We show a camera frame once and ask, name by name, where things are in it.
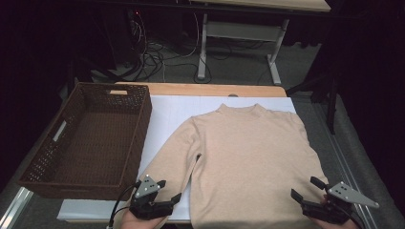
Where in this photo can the white table cover sheet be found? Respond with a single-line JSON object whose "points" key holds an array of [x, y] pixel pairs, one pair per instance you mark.
{"points": [[172, 114]]}

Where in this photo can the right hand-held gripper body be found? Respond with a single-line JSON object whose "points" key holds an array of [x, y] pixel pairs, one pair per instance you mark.
{"points": [[345, 192]]}

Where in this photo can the beige sweater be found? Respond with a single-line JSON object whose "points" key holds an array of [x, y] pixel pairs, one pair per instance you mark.
{"points": [[248, 165]]}

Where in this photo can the person's left hand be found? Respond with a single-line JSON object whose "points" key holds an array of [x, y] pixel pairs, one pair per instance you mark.
{"points": [[137, 223]]}

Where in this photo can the long aluminium rail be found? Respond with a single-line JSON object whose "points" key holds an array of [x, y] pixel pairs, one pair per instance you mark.
{"points": [[338, 152]]}

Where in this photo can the white-legged desk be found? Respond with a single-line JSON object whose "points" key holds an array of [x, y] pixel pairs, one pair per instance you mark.
{"points": [[242, 30]]}

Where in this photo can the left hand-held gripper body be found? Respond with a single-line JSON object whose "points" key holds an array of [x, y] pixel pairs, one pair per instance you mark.
{"points": [[146, 187]]}

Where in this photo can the brown woven basket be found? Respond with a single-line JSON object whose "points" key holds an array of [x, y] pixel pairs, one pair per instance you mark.
{"points": [[95, 149]]}

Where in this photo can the person's right hand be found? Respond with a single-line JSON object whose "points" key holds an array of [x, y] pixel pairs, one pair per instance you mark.
{"points": [[334, 226]]}

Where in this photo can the short aluminium rail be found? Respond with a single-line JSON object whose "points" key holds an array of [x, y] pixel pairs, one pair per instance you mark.
{"points": [[14, 208]]}

